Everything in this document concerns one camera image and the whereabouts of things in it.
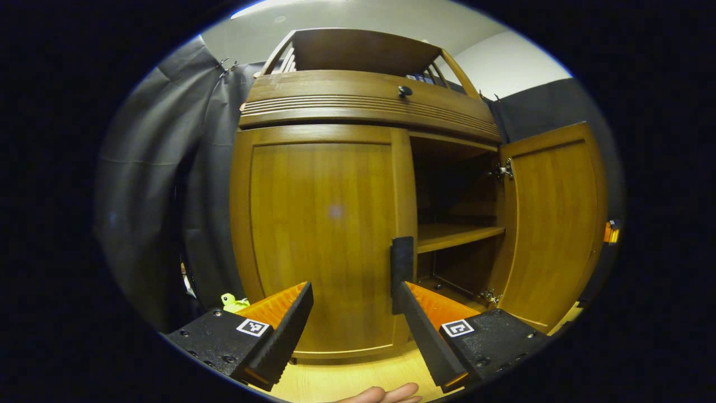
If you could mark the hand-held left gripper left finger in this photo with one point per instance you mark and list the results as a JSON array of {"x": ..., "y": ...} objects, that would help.
[{"x": 288, "y": 341}]

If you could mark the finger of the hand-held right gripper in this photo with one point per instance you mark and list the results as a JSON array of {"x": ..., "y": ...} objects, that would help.
[{"x": 611, "y": 232}]

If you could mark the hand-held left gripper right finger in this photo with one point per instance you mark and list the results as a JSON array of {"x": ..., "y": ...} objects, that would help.
[{"x": 428, "y": 344}]

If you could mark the wooden shoe cabinet door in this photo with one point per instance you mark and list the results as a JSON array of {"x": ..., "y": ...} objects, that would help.
[
  {"x": 554, "y": 224},
  {"x": 324, "y": 235}
]

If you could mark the wooden double-door shoe cabinet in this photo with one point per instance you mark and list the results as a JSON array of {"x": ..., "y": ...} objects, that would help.
[{"x": 358, "y": 50}]

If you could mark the metal door hinge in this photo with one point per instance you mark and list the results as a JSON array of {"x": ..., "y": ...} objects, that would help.
[
  {"x": 503, "y": 169},
  {"x": 489, "y": 296}
]

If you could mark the wooden cabinet drawer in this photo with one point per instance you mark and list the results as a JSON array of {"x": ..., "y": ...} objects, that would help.
[{"x": 335, "y": 87}]

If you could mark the yellow-green tag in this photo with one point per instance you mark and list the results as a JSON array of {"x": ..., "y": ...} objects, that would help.
[{"x": 234, "y": 303}]

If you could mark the wooden inner shelf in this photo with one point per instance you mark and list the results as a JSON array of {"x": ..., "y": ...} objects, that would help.
[{"x": 447, "y": 235}]

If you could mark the black drawer knob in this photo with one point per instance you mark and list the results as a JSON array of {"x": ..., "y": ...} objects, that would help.
[{"x": 405, "y": 91}]

